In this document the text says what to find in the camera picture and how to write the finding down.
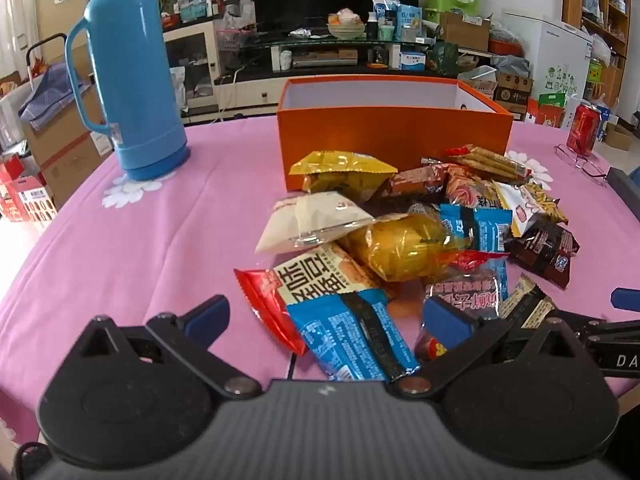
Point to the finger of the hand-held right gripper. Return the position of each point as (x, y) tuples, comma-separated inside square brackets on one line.
[(595, 325), (627, 299)]

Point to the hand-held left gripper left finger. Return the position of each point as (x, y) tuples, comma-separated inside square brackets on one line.
[(207, 314)]

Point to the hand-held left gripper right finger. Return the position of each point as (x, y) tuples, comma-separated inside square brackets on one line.
[(445, 322)]

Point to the pink clear snack packet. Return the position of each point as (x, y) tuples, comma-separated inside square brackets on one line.
[(465, 290)]

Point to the blue snack packet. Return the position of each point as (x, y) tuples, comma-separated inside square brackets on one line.
[(350, 335), (487, 227)]

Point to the red snack packet cream label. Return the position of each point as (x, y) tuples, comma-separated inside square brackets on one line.
[(310, 275)]

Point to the white packet red label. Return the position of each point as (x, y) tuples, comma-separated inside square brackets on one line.
[(517, 207)]

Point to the orange brown brick-print packet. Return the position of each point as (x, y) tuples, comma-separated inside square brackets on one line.
[(417, 182)]

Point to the orange cardboard box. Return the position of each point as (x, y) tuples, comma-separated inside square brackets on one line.
[(395, 130)]

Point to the small red packet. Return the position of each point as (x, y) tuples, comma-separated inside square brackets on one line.
[(430, 349)]

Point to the black gold snack packet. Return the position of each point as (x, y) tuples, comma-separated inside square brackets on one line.
[(530, 305)]

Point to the yellow wrapped cake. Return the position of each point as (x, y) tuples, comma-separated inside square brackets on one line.
[(400, 247)]

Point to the dark maroon snack packet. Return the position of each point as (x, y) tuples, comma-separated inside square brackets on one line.
[(547, 250)]

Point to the pink floral tablecloth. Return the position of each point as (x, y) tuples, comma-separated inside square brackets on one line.
[(150, 240)]

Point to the yellow sticks snack packet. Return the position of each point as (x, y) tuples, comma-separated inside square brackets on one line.
[(545, 202)]

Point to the cream snack packet clear edge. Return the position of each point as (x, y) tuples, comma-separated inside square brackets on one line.
[(310, 215)]

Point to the eyeglasses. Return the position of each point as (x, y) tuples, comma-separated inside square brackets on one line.
[(580, 162)]

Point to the clear cracker packet red ends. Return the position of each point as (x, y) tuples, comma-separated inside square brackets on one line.
[(492, 162)]

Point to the red soda can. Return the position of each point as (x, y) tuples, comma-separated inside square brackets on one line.
[(582, 127)]

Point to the red gift box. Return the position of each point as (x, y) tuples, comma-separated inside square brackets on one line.
[(25, 195)]

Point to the large cardboard box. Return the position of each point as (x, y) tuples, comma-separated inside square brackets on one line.
[(65, 145)]

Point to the brown printed carton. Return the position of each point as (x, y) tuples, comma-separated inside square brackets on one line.
[(512, 92)]

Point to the blue thermos flask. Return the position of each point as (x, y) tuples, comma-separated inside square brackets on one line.
[(135, 85)]

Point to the white glass-door cabinet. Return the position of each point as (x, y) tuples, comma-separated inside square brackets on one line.
[(192, 60)]

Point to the blue striped cloth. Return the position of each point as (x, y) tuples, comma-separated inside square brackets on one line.
[(50, 95)]

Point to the wooden shelf unit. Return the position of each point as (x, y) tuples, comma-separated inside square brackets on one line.
[(600, 20)]

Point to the open cardboard box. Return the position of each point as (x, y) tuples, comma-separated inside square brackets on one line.
[(465, 32)]

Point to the glass television stand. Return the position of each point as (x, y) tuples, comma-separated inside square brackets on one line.
[(325, 45)]

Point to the blue white bag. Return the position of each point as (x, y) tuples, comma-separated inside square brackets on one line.
[(410, 22)]

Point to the fruit bowl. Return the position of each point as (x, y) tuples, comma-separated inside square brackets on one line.
[(345, 27)]

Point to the blue white milk pack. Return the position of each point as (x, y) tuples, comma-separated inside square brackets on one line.
[(385, 10)]

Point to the beige standing air conditioner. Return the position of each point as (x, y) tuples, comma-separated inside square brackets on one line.
[(60, 5)]

